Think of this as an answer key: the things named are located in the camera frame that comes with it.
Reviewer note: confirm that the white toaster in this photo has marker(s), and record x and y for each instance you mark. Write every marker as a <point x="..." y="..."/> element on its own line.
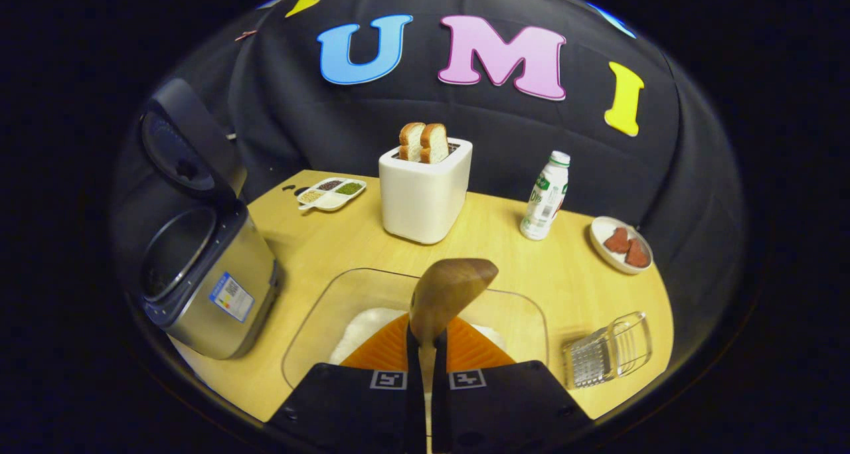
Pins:
<point x="422" y="202"/>

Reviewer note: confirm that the clear plastic box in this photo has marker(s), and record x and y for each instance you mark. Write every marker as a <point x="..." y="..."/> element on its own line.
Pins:
<point x="312" y="334"/>

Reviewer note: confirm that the wooden spoon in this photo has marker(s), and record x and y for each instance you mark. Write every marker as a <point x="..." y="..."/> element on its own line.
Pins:
<point x="445" y="295"/>

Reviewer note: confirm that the white divided grain dish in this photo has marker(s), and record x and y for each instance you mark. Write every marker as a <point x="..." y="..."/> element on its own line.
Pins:
<point x="331" y="198"/>

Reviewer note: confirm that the dark silver rice cooker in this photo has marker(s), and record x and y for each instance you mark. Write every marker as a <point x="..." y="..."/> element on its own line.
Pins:
<point x="219" y="288"/>

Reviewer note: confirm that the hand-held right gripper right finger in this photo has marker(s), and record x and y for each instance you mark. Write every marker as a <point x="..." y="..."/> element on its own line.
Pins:
<point x="511" y="414"/>

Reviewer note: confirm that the pink cloth clip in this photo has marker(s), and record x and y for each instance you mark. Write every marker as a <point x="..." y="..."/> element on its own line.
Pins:
<point x="244" y="36"/>

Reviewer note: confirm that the white round plate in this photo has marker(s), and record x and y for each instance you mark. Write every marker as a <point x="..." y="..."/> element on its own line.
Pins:
<point x="601" y="235"/>

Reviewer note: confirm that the red meat slice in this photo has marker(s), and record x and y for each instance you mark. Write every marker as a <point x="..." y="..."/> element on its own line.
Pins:
<point x="637" y="255"/>
<point x="617" y="240"/>

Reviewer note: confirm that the black backdrop cloth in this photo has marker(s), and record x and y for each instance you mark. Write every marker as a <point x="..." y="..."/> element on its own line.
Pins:
<point x="398" y="115"/>

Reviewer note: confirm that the white green-label bottle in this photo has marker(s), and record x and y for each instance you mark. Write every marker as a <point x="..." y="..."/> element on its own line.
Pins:
<point x="546" y="202"/>

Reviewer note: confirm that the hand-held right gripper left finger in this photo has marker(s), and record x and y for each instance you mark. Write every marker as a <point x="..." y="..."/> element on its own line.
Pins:
<point x="345" y="414"/>

